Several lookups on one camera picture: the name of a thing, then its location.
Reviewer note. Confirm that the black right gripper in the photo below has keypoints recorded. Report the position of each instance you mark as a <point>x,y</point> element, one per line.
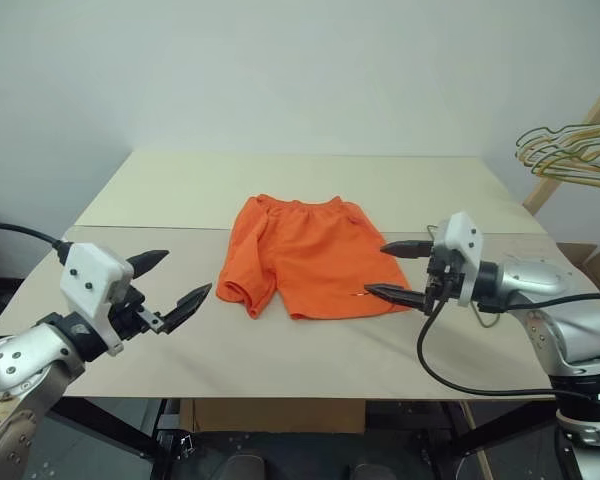
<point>442,272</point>

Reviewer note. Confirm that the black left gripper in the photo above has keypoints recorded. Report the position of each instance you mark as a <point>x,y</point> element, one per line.
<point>130,312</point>

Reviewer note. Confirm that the orange shorts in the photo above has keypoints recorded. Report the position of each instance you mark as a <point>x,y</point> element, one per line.
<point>305,250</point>

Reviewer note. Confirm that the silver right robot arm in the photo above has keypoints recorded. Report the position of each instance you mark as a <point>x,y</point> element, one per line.
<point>540,285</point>

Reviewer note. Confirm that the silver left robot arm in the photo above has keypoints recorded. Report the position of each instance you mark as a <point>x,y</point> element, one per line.
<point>10,360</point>

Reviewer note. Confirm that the wooden clothes rack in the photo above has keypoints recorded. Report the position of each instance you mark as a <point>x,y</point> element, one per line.
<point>545,192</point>

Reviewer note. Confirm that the brown cardboard box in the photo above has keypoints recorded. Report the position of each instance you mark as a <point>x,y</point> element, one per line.
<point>575,255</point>

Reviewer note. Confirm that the flat brown cardboard sheet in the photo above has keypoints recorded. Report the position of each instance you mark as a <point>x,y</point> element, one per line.
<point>280,415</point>

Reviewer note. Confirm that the thin wooden strip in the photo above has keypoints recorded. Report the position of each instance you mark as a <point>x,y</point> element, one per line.
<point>475,435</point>

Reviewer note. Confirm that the dark rounded shape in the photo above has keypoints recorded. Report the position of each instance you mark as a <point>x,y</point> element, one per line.
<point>372,472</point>
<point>242,467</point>

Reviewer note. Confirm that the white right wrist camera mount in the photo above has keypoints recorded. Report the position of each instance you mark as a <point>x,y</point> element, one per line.
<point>462,235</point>

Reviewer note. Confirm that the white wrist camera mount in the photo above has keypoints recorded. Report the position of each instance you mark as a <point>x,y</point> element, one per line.
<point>462,235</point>
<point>90,272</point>

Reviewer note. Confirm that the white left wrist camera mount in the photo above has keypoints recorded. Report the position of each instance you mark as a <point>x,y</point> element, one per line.
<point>90,272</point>

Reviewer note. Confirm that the black metal table frame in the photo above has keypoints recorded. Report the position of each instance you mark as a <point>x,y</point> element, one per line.
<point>105,425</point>

